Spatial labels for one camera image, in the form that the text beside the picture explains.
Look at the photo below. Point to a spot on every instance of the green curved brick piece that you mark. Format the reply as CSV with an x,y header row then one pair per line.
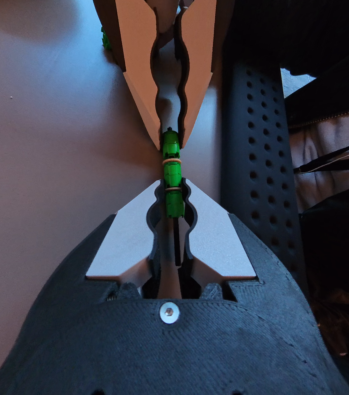
x,y
106,38

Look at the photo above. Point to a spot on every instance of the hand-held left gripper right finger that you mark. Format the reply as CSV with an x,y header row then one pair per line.
x,y
217,243

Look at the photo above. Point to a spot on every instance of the person's grey shirt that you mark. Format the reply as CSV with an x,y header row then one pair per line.
x,y
322,148

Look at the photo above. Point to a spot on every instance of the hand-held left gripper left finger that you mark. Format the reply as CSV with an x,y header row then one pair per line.
x,y
125,243

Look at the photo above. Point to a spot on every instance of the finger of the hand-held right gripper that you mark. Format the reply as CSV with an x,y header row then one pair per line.
x,y
137,61
199,61

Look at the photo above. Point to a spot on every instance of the black perforated rubber mat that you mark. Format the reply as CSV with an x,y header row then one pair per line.
x,y
264,154

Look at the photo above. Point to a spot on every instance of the person's dark jacket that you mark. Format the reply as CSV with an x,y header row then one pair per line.
x,y
332,92

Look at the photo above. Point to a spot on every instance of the grey desk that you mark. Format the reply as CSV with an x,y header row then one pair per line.
x,y
54,154

